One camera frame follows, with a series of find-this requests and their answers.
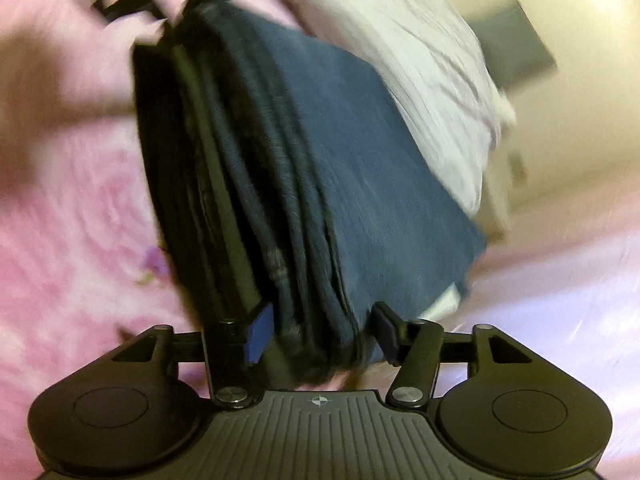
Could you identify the grey wall box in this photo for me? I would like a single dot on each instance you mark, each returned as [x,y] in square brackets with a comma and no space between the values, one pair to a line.
[520,42]

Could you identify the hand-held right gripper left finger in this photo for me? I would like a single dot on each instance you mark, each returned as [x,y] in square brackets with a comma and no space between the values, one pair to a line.
[259,332]

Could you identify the black pants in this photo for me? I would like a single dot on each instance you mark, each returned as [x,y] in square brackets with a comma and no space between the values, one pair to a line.
[170,170]

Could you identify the white pillow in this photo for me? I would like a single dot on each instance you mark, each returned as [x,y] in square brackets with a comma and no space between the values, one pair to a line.
[400,50]

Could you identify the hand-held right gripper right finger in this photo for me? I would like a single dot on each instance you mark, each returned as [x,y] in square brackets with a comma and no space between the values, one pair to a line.
[386,332]

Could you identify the pink floral blanket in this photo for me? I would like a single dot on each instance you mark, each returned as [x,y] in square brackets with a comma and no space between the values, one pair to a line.
[65,220]

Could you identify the blue denim jeans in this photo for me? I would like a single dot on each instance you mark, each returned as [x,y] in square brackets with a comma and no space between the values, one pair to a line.
[340,160]

